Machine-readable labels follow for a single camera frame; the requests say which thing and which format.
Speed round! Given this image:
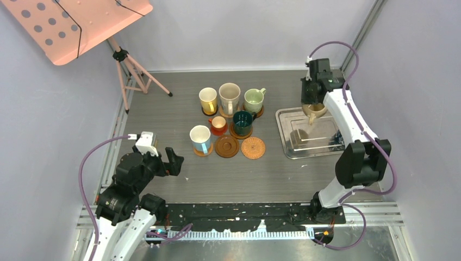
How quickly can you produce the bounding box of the red round coaster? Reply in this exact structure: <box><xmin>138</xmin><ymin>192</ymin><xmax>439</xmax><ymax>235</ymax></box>
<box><xmin>210</xmin><ymin>124</ymin><xmax>228</xmax><ymax>136</ymax></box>

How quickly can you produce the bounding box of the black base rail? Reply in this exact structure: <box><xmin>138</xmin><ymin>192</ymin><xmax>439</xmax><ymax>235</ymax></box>
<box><xmin>155</xmin><ymin>203</ymin><xmax>346</xmax><ymax>232</ymax></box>

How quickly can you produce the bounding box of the beige mug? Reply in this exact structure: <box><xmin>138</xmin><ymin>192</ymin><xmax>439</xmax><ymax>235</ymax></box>
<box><xmin>302</xmin><ymin>103</ymin><xmax>327</xmax><ymax>126</ymax></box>

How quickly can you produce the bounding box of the pink music stand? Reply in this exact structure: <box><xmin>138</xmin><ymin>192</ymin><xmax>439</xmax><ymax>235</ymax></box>
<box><xmin>2</xmin><ymin>0</ymin><xmax>173</xmax><ymax>113</ymax></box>

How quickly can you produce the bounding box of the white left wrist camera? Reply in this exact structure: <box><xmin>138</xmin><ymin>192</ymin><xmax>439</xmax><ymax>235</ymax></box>
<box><xmin>128</xmin><ymin>131</ymin><xmax>159</xmax><ymax>157</ymax></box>

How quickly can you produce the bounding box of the cream mug tall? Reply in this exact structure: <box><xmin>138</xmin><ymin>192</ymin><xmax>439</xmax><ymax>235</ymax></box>
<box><xmin>219</xmin><ymin>83</ymin><xmax>241</xmax><ymax>116</ymax></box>

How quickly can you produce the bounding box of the woven rattan coaster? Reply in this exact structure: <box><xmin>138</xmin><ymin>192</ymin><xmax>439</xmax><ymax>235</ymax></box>
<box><xmin>241</xmin><ymin>136</ymin><xmax>266</xmax><ymax>160</ymax></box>
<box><xmin>219</xmin><ymin>107</ymin><xmax>238</xmax><ymax>119</ymax></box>

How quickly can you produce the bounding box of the orange black face coaster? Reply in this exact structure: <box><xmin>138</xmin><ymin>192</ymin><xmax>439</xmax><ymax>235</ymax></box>
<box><xmin>201</xmin><ymin>107</ymin><xmax>219</xmax><ymax>117</ymax></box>

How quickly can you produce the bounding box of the dark wooden coaster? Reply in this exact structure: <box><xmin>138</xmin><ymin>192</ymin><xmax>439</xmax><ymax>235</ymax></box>
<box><xmin>215</xmin><ymin>135</ymin><xmax>240</xmax><ymax>158</ymax></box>
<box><xmin>242</xmin><ymin>105</ymin><xmax>264</xmax><ymax>120</ymax></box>

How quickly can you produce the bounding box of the brown wooden coaster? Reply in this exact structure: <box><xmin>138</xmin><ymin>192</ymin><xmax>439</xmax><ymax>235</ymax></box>
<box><xmin>229</xmin><ymin>124</ymin><xmax>253</xmax><ymax>140</ymax></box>

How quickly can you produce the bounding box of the white light blue mug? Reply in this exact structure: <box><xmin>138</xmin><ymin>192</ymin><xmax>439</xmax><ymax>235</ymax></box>
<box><xmin>189</xmin><ymin>125</ymin><xmax>211</xmax><ymax>153</ymax></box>

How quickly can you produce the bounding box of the small brown cup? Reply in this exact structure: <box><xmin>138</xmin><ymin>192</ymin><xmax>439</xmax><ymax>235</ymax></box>
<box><xmin>208</xmin><ymin>116</ymin><xmax>227</xmax><ymax>127</ymax></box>

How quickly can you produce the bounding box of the yellow cup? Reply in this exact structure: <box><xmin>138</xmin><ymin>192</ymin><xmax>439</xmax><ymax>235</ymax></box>
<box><xmin>199</xmin><ymin>88</ymin><xmax>218</xmax><ymax>113</ymax></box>

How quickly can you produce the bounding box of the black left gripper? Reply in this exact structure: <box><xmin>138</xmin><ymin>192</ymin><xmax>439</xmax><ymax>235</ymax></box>
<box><xmin>133</xmin><ymin>144</ymin><xmax>183</xmax><ymax>192</ymax></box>

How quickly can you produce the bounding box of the light orange wooden coaster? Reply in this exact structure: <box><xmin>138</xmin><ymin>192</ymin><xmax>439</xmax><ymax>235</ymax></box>
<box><xmin>193</xmin><ymin>144</ymin><xmax>214</xmax><ymax>157</ymax></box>

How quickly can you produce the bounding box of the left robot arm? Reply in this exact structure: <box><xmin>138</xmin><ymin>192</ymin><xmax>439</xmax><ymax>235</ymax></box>
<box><xmin>84</xmin><ymin>147</ymin><xmax>184</xmax><ymax>260</ymax></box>

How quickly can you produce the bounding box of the navy blue mug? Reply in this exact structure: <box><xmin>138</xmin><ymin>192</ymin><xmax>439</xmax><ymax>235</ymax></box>
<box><xmin>333</xmin><ymin>130</ymin><xmax>345</xmax><ymax>146</ymax></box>

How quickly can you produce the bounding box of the metal tray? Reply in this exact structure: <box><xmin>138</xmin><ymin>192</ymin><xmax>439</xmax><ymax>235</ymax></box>
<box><xmin>275</xmin><ymin>107</ymin><xmax>345</xmax><ymax>159</ymax></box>

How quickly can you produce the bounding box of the light green mug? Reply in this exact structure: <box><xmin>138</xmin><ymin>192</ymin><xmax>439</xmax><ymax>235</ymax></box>
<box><xmin>244</xmin><ymin>88</ymin><xmax>266</xmax><ymax>114</ymax></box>

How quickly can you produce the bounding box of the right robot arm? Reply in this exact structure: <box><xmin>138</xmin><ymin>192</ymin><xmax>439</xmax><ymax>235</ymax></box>
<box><xmin>301</xmin><ymin>58</ymin><xmax>391</xmax><ymax>223</ymax></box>

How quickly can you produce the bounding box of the dark green mug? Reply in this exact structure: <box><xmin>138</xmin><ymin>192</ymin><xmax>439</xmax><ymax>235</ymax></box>
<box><xmin>233</xmin><ymin>110</ymin><xmax>256</xmax><ymax>136</ymax></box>

